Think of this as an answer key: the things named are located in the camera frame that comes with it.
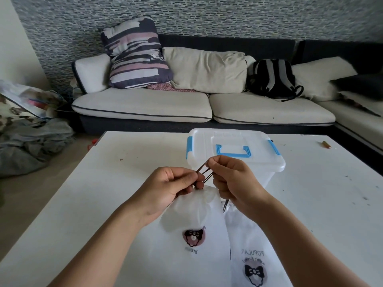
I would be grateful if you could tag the person's right hand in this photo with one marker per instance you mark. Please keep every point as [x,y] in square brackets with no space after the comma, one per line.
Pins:
[242,188]

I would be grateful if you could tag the person's left hand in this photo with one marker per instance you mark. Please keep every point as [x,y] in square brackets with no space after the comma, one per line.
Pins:
[163,188]

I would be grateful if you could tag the person's left thumb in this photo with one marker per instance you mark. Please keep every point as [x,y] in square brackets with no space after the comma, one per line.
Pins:
[182,173]

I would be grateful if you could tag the person's right thumb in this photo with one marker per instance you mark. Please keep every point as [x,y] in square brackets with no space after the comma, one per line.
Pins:
[223,166]

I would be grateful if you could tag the person's right forearm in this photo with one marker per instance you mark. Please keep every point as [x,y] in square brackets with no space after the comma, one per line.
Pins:
[299,245]

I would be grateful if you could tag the person's left forearm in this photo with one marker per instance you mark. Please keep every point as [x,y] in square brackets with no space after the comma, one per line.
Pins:
[98,248]

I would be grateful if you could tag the dark grey corner sofa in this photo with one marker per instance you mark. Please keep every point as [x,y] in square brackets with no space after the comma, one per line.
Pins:
[209,122]

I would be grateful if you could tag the cream seat cushion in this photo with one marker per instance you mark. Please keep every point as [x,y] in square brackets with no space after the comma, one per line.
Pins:
[356,113]
[140,104]
[269,110]

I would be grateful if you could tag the pink checkered cloth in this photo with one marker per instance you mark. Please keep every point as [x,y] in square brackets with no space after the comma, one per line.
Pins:
[169,86]

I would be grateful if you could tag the small red object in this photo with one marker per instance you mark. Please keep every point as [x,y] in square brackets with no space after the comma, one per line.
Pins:
[94,142]

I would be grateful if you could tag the beige back cushion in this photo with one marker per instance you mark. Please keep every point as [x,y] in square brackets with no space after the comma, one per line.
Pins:
[320,77]
[206,68]

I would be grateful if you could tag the black grey backpack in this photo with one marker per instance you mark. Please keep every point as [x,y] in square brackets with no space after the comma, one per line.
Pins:
[273,77]

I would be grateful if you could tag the small brown red stick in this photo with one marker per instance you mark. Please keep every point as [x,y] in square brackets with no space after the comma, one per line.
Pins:
[326,144]

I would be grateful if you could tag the striped navy pink pillow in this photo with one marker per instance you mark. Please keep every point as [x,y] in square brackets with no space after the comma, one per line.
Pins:
[136,53]

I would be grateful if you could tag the cream armrest cushion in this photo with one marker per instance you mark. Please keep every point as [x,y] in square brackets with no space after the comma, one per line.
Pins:
[92,73]

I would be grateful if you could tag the pile of grey clothes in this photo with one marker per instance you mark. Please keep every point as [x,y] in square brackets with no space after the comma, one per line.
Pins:
[33,143]

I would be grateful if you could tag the dark navy pillow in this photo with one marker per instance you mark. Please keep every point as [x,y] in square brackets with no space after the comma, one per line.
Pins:
[359,83]

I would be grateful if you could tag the floral printed bag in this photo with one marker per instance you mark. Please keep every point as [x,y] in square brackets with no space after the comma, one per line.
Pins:
[27,101]

